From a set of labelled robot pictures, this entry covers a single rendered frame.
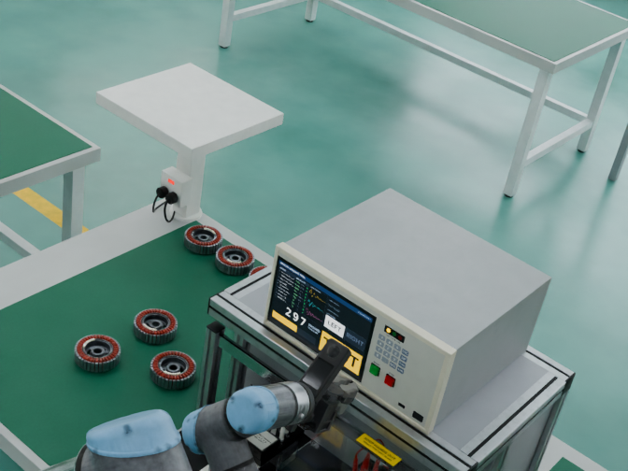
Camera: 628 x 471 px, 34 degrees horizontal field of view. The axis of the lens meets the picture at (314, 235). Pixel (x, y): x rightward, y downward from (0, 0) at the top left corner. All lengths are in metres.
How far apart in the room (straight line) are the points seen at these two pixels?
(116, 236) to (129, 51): 3.01
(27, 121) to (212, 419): 2.05
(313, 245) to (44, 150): 1.54
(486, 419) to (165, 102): 1.26
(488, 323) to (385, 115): 3.75
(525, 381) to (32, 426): 1.11
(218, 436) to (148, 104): 1.26
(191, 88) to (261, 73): 3.02
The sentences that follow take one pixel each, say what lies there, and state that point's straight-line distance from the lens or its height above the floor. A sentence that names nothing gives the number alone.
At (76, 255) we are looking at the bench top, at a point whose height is 0.75.
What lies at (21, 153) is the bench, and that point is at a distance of 3.46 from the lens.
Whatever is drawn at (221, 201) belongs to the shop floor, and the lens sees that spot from 4.70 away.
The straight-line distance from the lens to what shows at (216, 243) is 3.03.
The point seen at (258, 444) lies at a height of 0.87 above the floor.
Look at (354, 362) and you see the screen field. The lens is 2.09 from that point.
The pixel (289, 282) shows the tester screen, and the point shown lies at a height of 1.25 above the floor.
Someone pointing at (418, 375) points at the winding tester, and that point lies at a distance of 2.00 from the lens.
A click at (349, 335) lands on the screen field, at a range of 2.07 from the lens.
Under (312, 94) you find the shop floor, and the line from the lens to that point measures 5.78.
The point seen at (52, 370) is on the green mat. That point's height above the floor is 0.75.
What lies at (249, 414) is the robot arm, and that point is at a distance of 1.71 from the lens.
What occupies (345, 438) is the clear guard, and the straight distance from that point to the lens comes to 2.08.
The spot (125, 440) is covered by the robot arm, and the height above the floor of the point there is 1.50.
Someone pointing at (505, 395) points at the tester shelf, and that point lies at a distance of 2.20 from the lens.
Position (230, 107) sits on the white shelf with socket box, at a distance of 2.85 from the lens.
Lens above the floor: 2.50
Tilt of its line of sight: 33 degrees down
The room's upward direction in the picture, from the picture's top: 11 degrees clockwise
